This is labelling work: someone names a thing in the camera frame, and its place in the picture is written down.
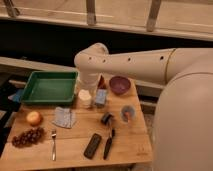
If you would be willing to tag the yellow red apple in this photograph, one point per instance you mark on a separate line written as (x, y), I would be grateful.
(34, 118)

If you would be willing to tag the grey blue cloth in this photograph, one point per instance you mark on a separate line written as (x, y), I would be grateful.
(64, 117)

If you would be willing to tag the silver fork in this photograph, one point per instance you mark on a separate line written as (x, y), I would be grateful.
(53, 135)

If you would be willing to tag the white cup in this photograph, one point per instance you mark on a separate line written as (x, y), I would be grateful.
(85, 98)

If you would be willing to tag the white wrapped gripper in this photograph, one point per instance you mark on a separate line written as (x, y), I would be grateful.
(87, 81)

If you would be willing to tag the black remote control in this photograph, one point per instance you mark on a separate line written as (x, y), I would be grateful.
(92, 146)

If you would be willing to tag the red bowl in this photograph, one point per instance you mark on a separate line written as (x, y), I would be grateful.
(101, 84)

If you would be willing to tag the purple bowl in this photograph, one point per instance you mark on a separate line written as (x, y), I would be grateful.
(119, 85)

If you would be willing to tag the green plastic tray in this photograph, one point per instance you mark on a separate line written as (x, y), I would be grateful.
(50, 88)

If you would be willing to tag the blue object left of table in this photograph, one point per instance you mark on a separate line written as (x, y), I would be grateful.
(16, 96)

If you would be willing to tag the clear glass cup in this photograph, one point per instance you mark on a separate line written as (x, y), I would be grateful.
(127, 113)

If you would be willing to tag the black tape roll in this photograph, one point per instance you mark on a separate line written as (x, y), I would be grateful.
(106, 118)

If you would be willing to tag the dark red grape bunch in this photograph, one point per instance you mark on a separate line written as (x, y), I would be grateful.
(29, 137)

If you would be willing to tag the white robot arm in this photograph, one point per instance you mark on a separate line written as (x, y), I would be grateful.
(183, 122)

